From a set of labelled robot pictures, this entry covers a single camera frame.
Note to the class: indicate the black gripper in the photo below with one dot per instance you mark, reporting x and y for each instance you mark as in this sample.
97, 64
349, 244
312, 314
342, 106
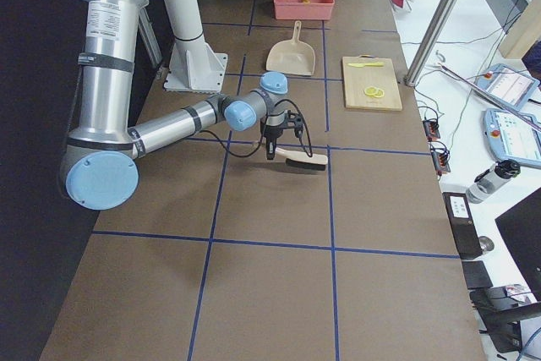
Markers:
271, 134

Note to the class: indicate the beige hand brush black bristles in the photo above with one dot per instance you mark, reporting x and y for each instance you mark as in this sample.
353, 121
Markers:
300, 159

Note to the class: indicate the beige plastic dustpan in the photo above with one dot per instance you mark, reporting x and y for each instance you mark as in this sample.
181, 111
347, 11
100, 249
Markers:
292, 56

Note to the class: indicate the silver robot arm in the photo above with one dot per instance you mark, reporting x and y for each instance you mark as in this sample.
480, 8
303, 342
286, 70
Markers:
99, 170

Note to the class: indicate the pink plastic bin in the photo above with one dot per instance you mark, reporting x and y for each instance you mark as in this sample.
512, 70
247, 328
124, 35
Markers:
303, 9

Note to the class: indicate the wooden cutting board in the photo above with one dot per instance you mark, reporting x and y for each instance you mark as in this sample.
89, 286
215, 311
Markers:
355, 80

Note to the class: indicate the lower lemon slice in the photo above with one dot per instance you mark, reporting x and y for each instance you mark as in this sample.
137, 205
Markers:
379, 93

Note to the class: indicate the yellow plastic knife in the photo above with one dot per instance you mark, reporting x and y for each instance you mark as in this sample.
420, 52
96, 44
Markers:
363, 65

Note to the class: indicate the upper red circuit board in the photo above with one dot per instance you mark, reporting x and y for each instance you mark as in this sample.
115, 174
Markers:
431, 129

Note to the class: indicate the red circuit board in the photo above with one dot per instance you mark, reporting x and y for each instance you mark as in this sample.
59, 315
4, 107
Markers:
440, 157
431, 129

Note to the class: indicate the lower red circuit board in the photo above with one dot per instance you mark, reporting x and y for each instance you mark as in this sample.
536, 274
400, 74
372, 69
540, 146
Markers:
440, 157

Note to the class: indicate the black box white label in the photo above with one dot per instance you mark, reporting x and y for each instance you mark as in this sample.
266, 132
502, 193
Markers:
462, 225

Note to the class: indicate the clear water bottle black cap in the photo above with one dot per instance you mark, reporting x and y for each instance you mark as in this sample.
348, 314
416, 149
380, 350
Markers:
492, 179

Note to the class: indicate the lower teach pendant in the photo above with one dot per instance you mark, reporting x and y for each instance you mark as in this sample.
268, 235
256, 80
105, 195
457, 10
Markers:
508, 137

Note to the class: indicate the teach pendant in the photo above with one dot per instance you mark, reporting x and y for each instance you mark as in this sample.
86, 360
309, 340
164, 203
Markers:
511, 86
508, 137

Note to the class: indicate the upper teach pendant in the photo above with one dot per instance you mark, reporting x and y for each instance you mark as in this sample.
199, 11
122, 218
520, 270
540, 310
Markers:
511, 86

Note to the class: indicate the black monitor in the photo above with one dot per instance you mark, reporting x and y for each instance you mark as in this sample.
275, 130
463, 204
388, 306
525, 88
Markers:
519, 228

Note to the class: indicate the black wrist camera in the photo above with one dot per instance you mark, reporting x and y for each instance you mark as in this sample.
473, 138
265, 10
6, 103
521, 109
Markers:
293, 121

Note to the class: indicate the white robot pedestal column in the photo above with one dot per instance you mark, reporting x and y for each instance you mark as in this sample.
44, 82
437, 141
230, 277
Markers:
193, 66

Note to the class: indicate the aluminium frame post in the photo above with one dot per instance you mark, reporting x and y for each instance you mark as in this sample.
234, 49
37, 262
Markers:
427, 44

